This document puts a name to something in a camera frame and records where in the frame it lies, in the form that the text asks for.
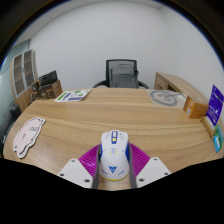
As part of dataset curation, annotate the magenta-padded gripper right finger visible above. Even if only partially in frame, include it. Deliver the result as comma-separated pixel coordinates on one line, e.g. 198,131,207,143
128,142,172,190

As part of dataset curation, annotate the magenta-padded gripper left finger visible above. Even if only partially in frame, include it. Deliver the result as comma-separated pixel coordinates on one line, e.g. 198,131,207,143
57,143,102,190

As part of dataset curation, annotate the white and blue computer mouse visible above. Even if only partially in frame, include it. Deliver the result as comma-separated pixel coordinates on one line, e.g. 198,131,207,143
98,129,131,182

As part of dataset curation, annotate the small yellow box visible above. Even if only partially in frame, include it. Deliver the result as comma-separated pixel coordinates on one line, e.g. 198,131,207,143
200,116,216,139

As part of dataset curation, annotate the orange-brown cardboard box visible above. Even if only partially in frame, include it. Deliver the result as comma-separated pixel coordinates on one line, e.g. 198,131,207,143
182,95,210,120

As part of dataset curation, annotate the white printed paper sheet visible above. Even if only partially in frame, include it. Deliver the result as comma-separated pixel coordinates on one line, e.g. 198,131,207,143
54,88,93,103

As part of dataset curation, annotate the black sofa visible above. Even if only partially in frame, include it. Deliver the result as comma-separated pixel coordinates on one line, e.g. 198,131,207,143
0,101,18,149

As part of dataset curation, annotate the large dark brown cardboard box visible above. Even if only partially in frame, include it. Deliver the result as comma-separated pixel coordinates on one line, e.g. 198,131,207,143
38,70,63,100

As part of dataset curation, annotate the small brown cardboard box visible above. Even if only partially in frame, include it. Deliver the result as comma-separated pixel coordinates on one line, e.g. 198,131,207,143
30,79,43,101

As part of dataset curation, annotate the wooden side cabinet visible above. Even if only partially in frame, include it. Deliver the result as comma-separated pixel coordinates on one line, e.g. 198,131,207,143
153,71,209,101

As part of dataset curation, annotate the purple upright package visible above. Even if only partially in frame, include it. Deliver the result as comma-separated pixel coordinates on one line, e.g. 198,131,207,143
205,84,224,127

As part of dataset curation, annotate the grey mesh office chair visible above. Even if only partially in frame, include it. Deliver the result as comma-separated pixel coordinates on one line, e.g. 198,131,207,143
92,59,150,90

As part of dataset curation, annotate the wooden shelf unit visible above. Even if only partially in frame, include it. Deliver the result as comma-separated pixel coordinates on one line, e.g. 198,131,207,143
9,49,39,113

